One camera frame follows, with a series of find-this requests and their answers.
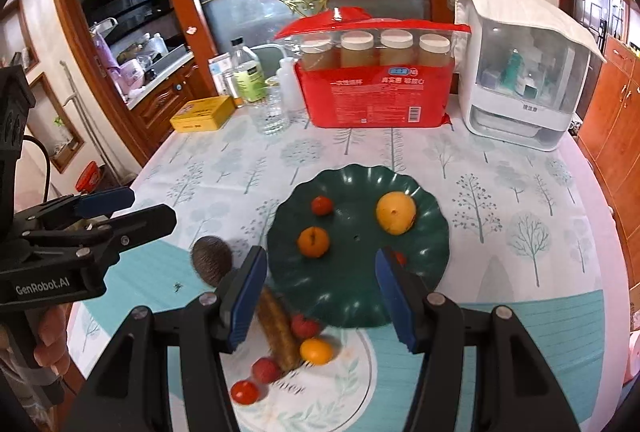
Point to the person's left hand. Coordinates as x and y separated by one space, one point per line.
51 350

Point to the yellow passion fruit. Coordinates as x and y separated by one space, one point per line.
395 212

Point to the wooden kitchen cabinet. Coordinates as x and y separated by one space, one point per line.
141 59

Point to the yellow rectangular box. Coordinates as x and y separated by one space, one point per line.
203 115

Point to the small mandarin orange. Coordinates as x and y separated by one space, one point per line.
313 242

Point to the white plastic bottle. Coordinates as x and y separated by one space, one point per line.
292 94

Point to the tree pattern tablecloth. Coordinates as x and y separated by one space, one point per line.
492 223

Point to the dark green scalloped plate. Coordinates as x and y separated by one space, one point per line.
340 288

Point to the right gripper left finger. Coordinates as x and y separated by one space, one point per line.
127 389

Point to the dark brown avocado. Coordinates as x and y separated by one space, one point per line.
211 258

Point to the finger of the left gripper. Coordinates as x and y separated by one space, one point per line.
105 202
136 228

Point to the red basket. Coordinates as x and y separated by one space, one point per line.
89 178

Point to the white countertop storage box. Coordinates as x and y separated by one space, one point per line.
521 70

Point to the red lychee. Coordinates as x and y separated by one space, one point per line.
266 370
304 328

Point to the clear drinking glass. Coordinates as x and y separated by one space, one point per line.
268 113

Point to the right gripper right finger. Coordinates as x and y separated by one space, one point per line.
515 389

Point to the white floral plate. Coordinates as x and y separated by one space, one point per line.
331 397

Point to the overripe brown banana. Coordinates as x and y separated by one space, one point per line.
274 320

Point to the small cherry tomato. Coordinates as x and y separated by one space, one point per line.
322 206

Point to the wooden side cabinet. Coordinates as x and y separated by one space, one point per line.
610 139

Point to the bottle with green liquid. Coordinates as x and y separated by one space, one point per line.
247 72

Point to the red paper cup package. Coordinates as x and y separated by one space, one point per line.
356 71

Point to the small yellow kumquat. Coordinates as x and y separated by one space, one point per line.
316 351

